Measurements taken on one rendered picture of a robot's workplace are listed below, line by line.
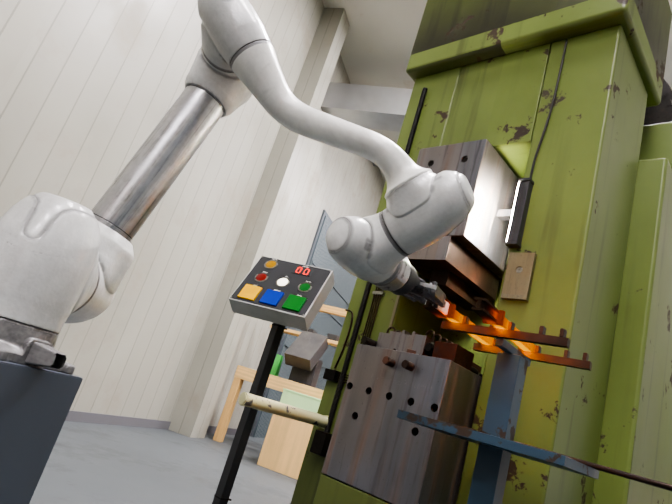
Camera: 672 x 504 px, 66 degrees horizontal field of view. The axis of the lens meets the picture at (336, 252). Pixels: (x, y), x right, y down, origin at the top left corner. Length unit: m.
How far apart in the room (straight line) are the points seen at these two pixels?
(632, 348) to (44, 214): 1.89
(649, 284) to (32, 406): 1.97
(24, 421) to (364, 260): 0.61
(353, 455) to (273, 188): 4.70
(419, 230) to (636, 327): 1.36
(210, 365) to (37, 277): 4.88
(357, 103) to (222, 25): 6.43
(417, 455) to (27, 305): 1.14
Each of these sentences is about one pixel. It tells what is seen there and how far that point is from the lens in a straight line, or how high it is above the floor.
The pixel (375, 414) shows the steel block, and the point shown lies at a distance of 1.75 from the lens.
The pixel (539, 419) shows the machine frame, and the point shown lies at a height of 0.82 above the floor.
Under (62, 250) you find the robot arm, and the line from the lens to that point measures 0.93.
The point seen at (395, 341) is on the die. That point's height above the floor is 0.96.
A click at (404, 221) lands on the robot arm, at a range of 0.95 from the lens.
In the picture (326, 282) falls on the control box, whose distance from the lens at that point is 2.08.
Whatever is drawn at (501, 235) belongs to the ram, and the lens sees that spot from 2.12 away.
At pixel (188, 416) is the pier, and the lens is 5.78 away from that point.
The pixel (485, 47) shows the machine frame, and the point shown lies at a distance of 2.50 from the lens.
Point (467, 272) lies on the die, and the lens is 1.99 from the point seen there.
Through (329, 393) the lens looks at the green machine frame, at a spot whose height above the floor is 0.73.
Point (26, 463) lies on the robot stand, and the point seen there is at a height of 0.46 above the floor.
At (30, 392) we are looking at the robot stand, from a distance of 0.93.
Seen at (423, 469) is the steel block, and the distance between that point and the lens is 1.63.
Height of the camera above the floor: 0.67
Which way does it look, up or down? 16 degrees up
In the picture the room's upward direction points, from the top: 17 degrees clockwise
